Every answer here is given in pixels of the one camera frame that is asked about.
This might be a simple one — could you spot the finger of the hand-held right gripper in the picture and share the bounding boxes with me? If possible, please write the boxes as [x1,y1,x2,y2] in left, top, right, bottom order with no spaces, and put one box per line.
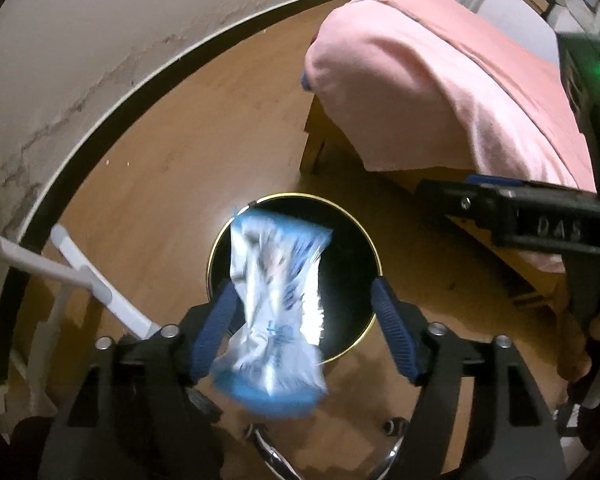
[467,175,600,201]
[415,182,600,261]

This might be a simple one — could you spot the blue white plastic wrapper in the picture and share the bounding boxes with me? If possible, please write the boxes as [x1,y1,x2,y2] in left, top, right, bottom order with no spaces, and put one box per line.
[209,205,335,420]

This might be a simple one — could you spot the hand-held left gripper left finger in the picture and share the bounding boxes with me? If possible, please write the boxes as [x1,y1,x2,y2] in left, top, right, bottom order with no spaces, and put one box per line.
[40,280,242,480]

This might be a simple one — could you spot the white furniture frame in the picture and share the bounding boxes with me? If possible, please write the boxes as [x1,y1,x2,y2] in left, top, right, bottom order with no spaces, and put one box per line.
[0,220,166,411]

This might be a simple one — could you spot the person's right hand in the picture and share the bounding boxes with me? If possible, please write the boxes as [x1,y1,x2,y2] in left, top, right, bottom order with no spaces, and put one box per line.
[557,307,600,386]

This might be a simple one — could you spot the black bin with gold rim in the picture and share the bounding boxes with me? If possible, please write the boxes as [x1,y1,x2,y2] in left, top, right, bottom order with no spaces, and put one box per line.
[206,192,384,365]

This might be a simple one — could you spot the chrome chair base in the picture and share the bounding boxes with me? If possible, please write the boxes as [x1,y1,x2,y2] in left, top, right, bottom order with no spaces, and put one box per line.
[245,415,411,480]

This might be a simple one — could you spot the wooden bed frame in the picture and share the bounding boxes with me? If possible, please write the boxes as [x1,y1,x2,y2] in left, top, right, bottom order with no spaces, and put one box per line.
[300,95,571,316]

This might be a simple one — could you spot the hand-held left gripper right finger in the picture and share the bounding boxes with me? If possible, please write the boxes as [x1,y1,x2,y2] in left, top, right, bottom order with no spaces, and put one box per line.
[370,276,568,480]

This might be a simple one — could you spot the white bed sheet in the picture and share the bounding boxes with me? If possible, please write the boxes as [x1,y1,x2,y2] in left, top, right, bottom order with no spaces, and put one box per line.
[475,0,561,63]

